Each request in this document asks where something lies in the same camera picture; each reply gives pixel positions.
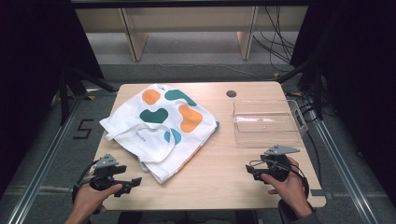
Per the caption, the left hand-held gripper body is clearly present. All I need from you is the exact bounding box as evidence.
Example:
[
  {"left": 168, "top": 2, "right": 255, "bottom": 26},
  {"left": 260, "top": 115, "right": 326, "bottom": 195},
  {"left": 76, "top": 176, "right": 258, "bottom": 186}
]
[{"left": 89, "top": 152, "right": 128, "bottom": 192}]

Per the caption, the bundle of black floor cables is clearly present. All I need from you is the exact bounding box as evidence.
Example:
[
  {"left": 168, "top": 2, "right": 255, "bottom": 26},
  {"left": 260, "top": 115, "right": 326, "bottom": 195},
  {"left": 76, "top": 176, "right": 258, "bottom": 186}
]
[{"left": 252, "top": 5, "right": 296, "bottom": 73}]

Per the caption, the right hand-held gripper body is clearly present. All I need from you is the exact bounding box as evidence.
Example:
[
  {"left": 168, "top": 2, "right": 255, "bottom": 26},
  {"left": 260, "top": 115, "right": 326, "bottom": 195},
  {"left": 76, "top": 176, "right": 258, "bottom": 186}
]
[{"left": 260, "top": 144, "right": 302, "bottom": 183}]

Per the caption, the clear plastic tray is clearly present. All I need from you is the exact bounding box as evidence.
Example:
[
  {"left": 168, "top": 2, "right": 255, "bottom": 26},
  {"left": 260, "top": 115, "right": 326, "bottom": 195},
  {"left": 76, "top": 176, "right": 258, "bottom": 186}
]
[{"left": 232, "top": 98, "right": 309, "bottom": 146}]

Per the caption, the person's left hand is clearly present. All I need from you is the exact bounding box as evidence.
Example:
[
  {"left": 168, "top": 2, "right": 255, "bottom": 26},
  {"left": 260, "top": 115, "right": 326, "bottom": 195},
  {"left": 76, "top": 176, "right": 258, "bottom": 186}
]
[{"left": 72, "top": 182, "right": 123, "bottom": 218}]

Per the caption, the light wooden desk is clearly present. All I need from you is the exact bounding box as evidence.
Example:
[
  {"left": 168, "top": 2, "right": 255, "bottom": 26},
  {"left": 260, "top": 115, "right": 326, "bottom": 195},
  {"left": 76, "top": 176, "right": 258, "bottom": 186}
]
[{"left": 74, "top": 5, "right": 310, "bottom": 63}]

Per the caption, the right hand-held gripper black cable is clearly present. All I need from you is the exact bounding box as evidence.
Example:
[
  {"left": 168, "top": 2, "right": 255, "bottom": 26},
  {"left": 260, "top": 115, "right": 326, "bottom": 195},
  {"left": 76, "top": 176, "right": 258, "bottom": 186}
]
[{"left": 289, "top": 162, "right": 311, "bottom": 201}]

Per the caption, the white tote bag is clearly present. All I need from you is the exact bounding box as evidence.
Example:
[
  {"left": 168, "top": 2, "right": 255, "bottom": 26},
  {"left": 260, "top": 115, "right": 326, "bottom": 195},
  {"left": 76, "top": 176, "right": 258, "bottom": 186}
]
[{"left": 98, "top": 83, "right": 220, "bottom": 185}]

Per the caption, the aluminium floor rail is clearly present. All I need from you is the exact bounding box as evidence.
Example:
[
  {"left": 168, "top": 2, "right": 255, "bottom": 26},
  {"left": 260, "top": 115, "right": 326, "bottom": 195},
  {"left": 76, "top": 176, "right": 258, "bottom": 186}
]
[
  {"left": 304, "top": 99, "right": 381, "bottom": 224},
  {"left": 7, "top": 91, "right": 89, "bottom": 224}
]

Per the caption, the left hand-held gripper black cable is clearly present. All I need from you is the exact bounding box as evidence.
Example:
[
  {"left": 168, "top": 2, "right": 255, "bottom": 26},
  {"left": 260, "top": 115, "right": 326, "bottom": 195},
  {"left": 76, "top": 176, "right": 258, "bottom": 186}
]
[{"left": 71, "top": 160, "right": 102, "bottom": 216}]

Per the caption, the black metal stand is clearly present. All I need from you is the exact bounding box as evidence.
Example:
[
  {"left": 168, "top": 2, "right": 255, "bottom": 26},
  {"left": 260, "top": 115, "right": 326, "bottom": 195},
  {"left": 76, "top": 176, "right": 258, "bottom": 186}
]
[
  {"left": 276, "top": 57, "right": 325, "bottom": 121},
  {"left": 57, "top": 65, "right": 119, "bottom": 126}
]

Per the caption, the person's right hand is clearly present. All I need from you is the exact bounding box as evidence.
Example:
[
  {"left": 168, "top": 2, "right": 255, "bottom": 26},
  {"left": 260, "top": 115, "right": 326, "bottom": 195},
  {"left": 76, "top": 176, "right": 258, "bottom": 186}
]
[{"left": 260, "top": 156, "right": 314, "bottom": 217}]

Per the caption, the hand-held gripper black cable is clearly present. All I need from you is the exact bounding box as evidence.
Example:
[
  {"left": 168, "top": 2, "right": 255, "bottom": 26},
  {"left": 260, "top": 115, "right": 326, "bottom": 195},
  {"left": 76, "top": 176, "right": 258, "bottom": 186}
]
[
  {"left": 71, "top": 160, "right": 102, "bottom": 216},
  {"left": 289, "top": 162, "right": 311, "bottom": 201}
]

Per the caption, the black curtain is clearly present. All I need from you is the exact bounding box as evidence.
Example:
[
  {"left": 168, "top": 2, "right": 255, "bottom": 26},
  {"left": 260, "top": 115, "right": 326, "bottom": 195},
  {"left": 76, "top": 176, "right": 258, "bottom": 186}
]
[
  {"left": 289, "top": 0, "right": 396, "bottom": 197},
  {"left": 0, "top": 0, "right": 105, "bottom": 200}
]

